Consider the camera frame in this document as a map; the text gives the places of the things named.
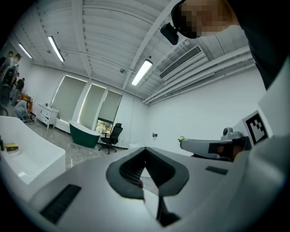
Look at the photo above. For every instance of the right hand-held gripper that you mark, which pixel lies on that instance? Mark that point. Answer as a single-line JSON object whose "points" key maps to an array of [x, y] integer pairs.
{"points": [[256, 129]]}

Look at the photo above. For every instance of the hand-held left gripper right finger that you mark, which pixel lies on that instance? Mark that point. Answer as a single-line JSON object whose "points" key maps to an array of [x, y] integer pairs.
{"points": [[197, 188]]}

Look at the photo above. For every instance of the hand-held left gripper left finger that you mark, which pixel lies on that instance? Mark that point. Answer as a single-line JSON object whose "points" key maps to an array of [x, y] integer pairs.
{"points": [[90, 194]]}

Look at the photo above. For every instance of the orange ball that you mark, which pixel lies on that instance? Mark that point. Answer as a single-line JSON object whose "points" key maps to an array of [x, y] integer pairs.
{"points": [[141, 184]]}

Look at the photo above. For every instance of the person's right hand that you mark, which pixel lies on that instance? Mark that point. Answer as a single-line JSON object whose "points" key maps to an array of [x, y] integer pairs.
{"points": [[239, 153]]}

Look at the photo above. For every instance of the dark green bathtub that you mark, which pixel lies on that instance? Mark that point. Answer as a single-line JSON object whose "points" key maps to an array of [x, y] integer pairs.
{"points": [[83, 136]]}

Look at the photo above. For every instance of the black office chair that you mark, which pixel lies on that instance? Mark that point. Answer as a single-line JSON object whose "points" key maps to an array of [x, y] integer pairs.
{"points": [[112, 138]]}

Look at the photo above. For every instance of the white rectangular bathtub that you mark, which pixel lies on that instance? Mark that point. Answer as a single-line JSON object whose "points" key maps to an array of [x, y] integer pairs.
{"points": [[34, 158]]}

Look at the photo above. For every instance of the white ceiling pipes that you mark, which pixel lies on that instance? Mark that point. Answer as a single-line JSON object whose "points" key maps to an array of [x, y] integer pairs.
{"points": [[199, 79]]}

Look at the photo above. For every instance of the ceiling air conditioner vent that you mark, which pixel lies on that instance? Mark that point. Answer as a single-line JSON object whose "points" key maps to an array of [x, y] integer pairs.
{"points": [[183, 62]]}

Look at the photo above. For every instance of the grey roller blind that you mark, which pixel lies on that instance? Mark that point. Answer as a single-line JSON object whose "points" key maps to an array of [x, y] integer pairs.
{"points": [[111, 104], [91, 106], [68, 99]]}

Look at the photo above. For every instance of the white drawer cabinet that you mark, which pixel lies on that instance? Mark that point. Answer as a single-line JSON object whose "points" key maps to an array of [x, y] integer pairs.
{"points": [[48, 114]]}

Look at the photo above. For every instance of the yellow and black box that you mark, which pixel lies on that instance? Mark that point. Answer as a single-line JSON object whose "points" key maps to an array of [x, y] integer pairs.
{"points": [[11, 147]]}

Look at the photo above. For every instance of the long ceiling light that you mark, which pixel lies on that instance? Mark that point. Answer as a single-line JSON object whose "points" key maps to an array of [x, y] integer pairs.
{"points": [[25, 50], [56, 48], [142, 72]]}

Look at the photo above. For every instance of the round ceiling smoke detector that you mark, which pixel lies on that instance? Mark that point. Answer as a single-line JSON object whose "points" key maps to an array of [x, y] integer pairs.
{"points": [[122, 71]]}

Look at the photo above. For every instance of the orange bag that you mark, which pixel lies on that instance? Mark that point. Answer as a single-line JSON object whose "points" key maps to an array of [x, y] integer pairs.
{"points": [[25, 97]]}

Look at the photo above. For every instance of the person's black clothing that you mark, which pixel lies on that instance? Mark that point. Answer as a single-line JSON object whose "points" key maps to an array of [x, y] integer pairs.
{"points": [[267, 34]]}

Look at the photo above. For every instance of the person's head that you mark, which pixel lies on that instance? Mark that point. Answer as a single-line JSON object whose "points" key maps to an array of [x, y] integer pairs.
{"points": [[204, 13]]}

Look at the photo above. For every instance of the black wall fixture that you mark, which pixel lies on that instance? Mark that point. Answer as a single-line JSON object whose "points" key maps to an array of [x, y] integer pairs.
{"points": [[155, 135]]}

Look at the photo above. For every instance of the black head-worn camera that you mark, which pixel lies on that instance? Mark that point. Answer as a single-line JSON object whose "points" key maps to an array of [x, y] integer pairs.
{"points": [[170, 34]]}

